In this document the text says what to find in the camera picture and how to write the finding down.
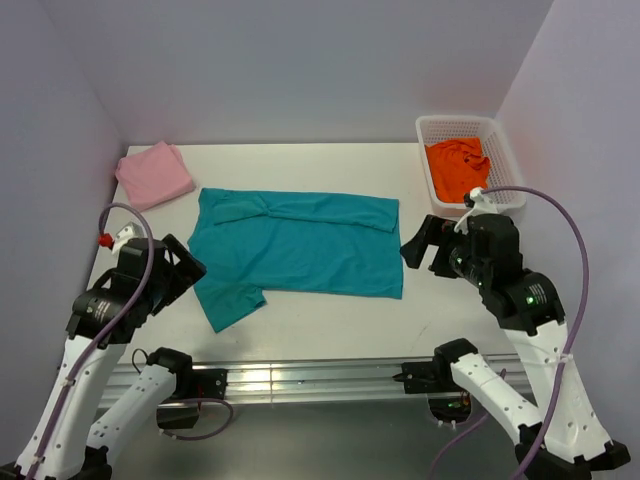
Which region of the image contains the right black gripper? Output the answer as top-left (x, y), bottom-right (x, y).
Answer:
top-left (398, 212), bottom-right (488, 285)

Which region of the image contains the teal t-shirt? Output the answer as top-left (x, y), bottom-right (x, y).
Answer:
top-left (188, 188), bottom-right (404, 333)

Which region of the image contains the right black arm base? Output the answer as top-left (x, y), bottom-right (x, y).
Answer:
top-left (392, 360), bottom-right (456, 394)

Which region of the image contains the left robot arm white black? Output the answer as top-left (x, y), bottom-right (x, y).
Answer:
top-left (1, 235), bottom-right (206, 479)

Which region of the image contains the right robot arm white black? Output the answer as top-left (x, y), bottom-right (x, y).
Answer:
top-left (400, 214), bottom-right (631, 479)

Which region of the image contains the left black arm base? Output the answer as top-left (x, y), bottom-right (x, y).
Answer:
top-left (172, 368), bottom-right (228, 400)

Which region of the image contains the folded pink t-shirt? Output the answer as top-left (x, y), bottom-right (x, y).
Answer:
top-left (115, 141), bottom-right (196, 211)

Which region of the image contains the orange t-shirt in basket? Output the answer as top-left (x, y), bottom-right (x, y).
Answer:
top-left (425, 137), bottom-right (491, 203)

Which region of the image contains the white plastic basket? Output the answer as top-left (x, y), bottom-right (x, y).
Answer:
top-left (415, 115), bottom-right (522, 218)

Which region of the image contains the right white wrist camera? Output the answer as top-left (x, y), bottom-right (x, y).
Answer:
top-left (454, 187), bottom-right (499, 234)

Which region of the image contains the black box under rail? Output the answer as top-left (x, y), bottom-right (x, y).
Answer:
top-left (156, 406), bottom-right (200, 431)

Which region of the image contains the aluminium mounting rail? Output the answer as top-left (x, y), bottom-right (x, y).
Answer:
top-left (99, 353), bottom-right (531, 407)

